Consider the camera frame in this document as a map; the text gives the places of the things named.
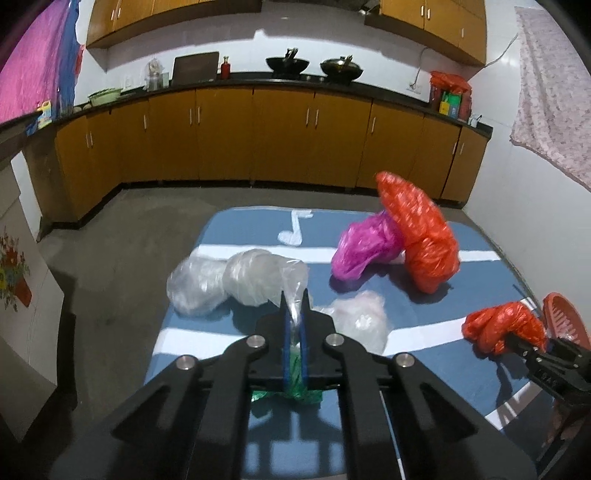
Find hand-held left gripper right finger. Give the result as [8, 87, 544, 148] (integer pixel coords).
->
[299, 290, 539, 480]

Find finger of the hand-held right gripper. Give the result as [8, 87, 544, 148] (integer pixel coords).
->
[505, 335, 550, 366]

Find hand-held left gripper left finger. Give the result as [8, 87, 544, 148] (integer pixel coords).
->
[48, 291, 301, 480]

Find red plastic bag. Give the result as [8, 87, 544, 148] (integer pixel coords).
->
[375, 171, 462, 295]
[462, 302, 549, 359]

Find red plastic basket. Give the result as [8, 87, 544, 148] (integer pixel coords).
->
[542, 292, 591, 352]

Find bright green plastic bag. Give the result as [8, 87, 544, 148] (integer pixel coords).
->
[251, 348, 325, 404]

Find clear plastic bag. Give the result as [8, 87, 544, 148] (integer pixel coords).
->
[318, 290, 393, 356]
[167, 248, 310, 324]

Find blue striped blanket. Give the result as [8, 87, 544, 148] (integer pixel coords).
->
[143, 206, 557, 476]

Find pink plastic bag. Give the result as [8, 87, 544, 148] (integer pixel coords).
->
[331, 213, 408, 281]

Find wooden lower kitchen cabinets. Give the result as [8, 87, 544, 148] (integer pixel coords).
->
[23, 78, 494, 229]

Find wooden kitchen cabinets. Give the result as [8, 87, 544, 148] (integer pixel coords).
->
[364, 0, 488, 66]
[86, 0, 262, 49]
[23, 78, 494, 229]

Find floral hanging cloth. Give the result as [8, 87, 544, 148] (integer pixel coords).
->
[509, 6, 591, 191]

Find red bag of groceries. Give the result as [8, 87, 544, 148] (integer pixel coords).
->
[429, 71, 474, 121]

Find white board with flower picture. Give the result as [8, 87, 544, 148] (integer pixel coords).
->
[0, 151, 66, 385]

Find black wok with lid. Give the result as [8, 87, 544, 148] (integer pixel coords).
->
[320, 55, 365, 84]

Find open black wok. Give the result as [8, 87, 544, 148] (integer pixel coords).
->
[265, 47, 310, 77]

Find dark cutting board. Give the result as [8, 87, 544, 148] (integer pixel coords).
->
[172, 51, 221, 85]

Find clear glass jar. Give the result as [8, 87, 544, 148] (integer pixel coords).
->
[145, 57, 170, 91]

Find green enamel basin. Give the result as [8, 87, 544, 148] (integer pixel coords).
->
[88, 88, 124, 108]

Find wooden upper kitchen cabinets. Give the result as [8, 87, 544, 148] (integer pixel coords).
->
[364, 0, 488, 66]
[86, 0, 262, 49]

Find pink and blue hanging cloth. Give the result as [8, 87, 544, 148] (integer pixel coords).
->
[0, 0, 87, 123]

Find white power cable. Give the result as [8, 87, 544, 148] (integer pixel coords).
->
[417, 33, 519, 85]

